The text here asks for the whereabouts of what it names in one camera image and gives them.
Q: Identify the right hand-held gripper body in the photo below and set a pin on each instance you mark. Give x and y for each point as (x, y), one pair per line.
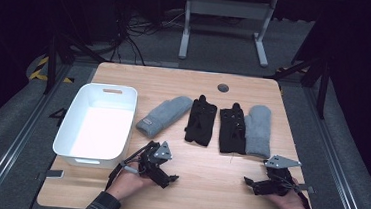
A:
(279, 182)

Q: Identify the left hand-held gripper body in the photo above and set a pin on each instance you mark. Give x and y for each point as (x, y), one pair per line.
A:
(152, 162)

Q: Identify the black glove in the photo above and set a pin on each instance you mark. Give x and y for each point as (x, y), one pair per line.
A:
(200, 122)
(231, 131)

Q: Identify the person's right hand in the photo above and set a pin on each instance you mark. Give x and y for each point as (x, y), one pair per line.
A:
(291, 203)

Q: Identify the person's left hand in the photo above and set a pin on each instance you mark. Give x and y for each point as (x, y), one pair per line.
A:
(127, 183)

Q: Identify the thin loose thread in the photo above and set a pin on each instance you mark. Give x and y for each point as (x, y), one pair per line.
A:
(231, 159)

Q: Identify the plain grey mitten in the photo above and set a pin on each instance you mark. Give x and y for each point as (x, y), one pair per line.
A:
(258, 133)

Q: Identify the grey mitten with label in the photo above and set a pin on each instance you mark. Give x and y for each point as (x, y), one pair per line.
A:
(166, 114)

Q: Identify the white plastic bin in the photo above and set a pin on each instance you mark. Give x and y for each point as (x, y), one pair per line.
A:
(98, 127)

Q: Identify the grey round table grommet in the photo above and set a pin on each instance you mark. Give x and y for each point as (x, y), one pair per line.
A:
(223, 87)

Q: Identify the black metal stand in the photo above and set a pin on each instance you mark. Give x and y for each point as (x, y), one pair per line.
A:
(52, 64)
(323, 88)

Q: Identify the yellow and black floor tape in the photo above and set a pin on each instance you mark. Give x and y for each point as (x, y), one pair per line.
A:
(39, 69)

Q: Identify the aluminium floor rail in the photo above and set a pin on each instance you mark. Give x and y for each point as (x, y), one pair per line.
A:
(336, 163)
(20, 138)

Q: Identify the white metal table frame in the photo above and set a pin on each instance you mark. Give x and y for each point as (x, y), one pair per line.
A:
(227, 8)

